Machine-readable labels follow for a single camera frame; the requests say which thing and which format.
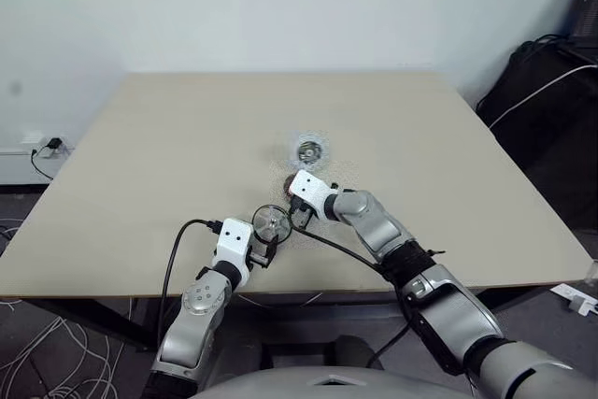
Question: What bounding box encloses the silver round motor housing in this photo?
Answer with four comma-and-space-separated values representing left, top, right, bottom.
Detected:
292, 133, 328, 169

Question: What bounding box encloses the spoked round metal rotor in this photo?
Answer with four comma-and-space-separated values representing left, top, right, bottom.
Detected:
250, 204, 294, 245

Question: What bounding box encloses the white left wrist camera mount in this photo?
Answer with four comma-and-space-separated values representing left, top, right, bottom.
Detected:
211, 217, 257, 280

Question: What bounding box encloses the white wall outlet box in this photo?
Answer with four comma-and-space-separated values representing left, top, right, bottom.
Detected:
18, 134, 74, 161

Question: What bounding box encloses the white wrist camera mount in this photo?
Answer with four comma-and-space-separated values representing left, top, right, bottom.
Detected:
289, 170, 341, 221
211, 217, 257, 280

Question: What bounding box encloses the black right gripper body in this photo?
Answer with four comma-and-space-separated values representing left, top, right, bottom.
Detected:
288, 196, 313, 229

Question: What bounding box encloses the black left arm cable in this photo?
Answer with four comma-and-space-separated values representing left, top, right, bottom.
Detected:
156, 218, 224, 349

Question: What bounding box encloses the white flat floor item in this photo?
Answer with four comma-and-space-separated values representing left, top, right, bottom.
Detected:
549, 282, 598, 317

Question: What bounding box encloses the white cable on bag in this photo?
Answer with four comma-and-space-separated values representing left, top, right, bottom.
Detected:
488, 62, 598, 129

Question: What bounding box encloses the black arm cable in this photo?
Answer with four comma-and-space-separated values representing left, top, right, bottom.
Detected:
289, 223, 415, 367
156, 218, 224, 349

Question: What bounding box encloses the silver robot torso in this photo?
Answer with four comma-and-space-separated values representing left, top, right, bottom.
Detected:
186, 363, 476, 399

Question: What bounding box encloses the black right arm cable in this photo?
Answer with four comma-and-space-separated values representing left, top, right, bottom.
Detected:
289, 223, 415, 367

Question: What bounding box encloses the black electronic device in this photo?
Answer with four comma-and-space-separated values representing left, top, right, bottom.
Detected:
570, 0, 598, 50

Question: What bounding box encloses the black bag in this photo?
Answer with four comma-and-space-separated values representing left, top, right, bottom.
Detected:
475, 34, 598, 235

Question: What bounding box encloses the black adapter cable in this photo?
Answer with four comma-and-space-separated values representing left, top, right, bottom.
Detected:
30, 146, 55, 181

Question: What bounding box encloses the white floor cable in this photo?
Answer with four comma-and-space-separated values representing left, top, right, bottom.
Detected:
0, 216, 136, 399

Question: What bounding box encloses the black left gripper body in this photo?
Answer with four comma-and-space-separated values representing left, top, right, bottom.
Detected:
246, 242, 278, 269

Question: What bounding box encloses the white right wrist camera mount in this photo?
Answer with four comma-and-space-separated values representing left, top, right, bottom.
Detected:
289, 170, 341, 221

